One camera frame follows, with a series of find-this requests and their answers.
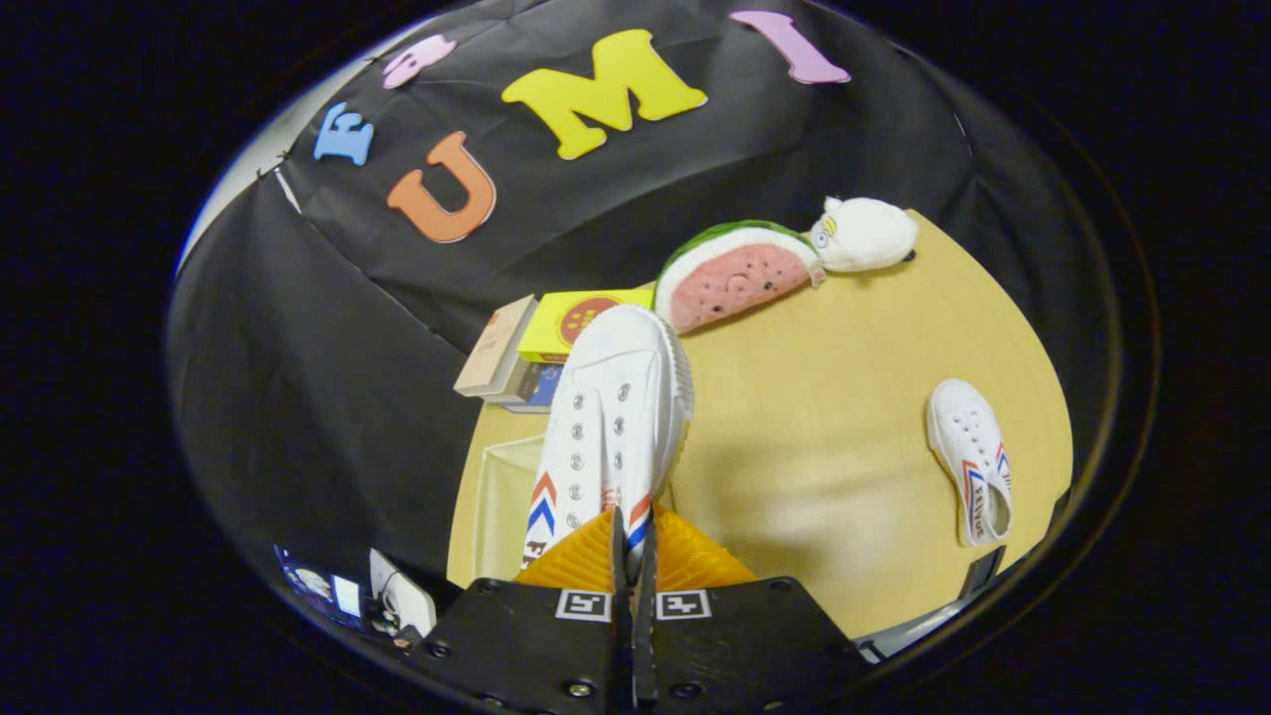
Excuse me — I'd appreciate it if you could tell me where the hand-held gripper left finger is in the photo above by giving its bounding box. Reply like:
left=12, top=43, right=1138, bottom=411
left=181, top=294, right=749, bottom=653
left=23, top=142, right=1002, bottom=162
left=407, top=506, right=634, bottom=715

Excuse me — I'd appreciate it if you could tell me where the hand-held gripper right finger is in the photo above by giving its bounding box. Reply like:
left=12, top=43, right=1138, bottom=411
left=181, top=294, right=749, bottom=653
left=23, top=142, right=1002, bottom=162
left=634, top=506, right=867, bottom=715

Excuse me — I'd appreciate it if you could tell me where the beige storage box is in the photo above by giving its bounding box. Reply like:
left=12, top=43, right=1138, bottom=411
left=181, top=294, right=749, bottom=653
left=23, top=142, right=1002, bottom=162
left=470, top=434, right=549, bottom=587

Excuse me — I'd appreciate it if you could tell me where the white striped shoe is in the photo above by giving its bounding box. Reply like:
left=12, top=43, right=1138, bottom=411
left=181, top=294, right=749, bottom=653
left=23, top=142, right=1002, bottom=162
left=925, top=378, right=1015, bottom=548
left=521, top=304, right=696, bottom=577

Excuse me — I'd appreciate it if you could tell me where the blue white printed box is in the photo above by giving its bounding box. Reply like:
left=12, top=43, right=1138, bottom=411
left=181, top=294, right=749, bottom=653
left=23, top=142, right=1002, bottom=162
left=276, top=544, right=363, bottom=629

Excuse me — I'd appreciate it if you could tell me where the blue book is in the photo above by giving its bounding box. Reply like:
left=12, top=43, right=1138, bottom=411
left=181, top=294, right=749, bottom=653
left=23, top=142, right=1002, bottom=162
left=501, top=362, right=565, bottom=414

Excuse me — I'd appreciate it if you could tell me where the white device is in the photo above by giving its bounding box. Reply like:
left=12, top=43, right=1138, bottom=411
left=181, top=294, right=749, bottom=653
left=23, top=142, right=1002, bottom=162
left=369, top=548, right=438, bottom=637

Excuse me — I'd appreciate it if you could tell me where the yellow book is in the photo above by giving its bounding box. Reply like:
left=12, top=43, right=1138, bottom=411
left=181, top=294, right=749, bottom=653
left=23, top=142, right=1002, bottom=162
left=517, top=288, right=656, bottom=364

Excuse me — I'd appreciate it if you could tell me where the watermelon slice plush toy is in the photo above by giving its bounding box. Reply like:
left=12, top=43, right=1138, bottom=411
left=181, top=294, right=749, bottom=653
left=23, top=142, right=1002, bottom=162
left=653, top=219, right=825, bottom=336

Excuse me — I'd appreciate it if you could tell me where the black object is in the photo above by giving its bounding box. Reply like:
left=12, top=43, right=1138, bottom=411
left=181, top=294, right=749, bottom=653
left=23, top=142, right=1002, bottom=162
left=958, top=544, right=1007, bottom=602

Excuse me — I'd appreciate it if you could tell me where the white plush toy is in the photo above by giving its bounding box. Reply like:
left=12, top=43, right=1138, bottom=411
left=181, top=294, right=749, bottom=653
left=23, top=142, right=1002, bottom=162
left=809, top=196, right=920, bottom=274

